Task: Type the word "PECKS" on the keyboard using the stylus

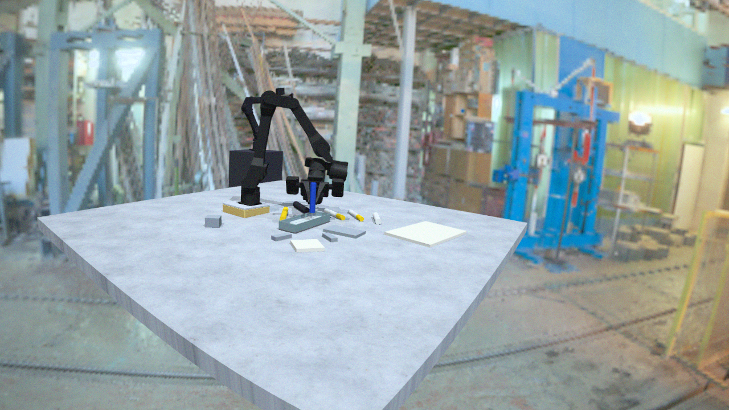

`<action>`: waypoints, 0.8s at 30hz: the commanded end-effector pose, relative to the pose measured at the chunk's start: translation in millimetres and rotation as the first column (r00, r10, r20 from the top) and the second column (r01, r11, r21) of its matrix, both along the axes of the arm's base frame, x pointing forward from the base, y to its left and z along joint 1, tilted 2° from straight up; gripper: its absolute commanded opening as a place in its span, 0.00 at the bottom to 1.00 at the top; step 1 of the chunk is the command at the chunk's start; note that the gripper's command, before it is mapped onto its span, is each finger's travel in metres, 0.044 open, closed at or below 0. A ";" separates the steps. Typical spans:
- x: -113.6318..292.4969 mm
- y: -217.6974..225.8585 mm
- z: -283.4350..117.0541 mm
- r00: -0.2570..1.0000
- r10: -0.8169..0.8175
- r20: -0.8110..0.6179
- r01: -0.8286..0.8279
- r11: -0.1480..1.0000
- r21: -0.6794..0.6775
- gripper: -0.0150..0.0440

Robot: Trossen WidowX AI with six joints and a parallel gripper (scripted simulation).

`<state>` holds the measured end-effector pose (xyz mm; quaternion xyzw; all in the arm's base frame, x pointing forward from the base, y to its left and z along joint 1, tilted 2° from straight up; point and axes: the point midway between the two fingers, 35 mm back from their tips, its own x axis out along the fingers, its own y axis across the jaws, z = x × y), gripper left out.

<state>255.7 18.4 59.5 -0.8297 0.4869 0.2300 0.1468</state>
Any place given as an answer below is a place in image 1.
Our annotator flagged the blue stylus with grey tip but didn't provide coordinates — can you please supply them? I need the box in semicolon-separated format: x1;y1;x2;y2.
309;182;317;218

